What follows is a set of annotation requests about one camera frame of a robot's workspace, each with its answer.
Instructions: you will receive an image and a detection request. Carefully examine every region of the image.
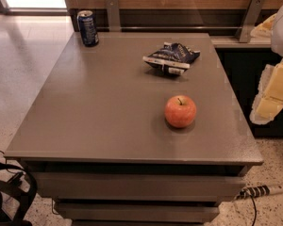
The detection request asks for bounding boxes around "white power strip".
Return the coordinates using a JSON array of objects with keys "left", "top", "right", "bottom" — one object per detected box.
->
[{"left": 236, "top": 185, "right": 283, "bottom": 200}]

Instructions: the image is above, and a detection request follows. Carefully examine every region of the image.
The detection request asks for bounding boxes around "metal bracket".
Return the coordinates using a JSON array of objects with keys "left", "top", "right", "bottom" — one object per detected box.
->
[
  {"left": 235, "top": 0, "right": 265, "bottom": 43},
  {"left": 106, "top": 0, "right": 121, "bottom": 32}
]

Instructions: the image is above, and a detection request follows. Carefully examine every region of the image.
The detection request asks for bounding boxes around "blue chip bag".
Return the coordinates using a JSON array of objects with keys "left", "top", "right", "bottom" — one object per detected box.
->
[{"left": 142, "top": 42, "right": 200, "bottom": 76}]

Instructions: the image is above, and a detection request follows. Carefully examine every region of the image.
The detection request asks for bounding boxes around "grey drawer cabinet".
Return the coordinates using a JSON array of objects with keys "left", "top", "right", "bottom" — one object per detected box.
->
[{"left": 6, "top": 33, "right": 263, "bottom": 226}]

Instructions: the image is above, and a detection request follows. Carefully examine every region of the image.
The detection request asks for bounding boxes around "red apple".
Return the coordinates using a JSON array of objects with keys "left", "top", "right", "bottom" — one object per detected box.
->
[{"left": 164, "top": 95, "right": 197, "bottom": 128}]

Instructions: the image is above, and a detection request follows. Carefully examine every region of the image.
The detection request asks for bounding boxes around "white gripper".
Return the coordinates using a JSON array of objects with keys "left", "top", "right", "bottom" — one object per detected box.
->
[{"left": 249, "top": 5, "right": 283, "bottom": 125}]

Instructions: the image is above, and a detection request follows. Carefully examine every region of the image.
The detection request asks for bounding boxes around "right metal bracket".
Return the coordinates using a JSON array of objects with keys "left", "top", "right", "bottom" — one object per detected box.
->
[{"left": 235, "top": 0, "right": 265, "bottom": 43}]

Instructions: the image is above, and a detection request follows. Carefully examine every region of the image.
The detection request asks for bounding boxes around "blue pepsi can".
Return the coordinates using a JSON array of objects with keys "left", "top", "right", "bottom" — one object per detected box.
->
[{"left": 77, "top": 10, "right": 99, "bottom": 47}]

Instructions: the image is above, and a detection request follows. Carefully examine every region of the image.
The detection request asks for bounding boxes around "black power cable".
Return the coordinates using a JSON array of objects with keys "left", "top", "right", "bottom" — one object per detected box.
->
[{"left": 248, "top": 195, "right": 258, "bottom": 226}]

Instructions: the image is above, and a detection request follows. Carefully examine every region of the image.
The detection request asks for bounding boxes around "left metal bracket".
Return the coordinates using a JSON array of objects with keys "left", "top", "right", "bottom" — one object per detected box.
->
[{"left": 106, "top": 0, "right": 121, "bottom": 32}]

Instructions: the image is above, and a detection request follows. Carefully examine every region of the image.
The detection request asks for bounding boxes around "black chair base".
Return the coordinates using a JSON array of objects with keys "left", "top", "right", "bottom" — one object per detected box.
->
[{"left": 0, "top": 163, "right": 38, "bottom": 226}]

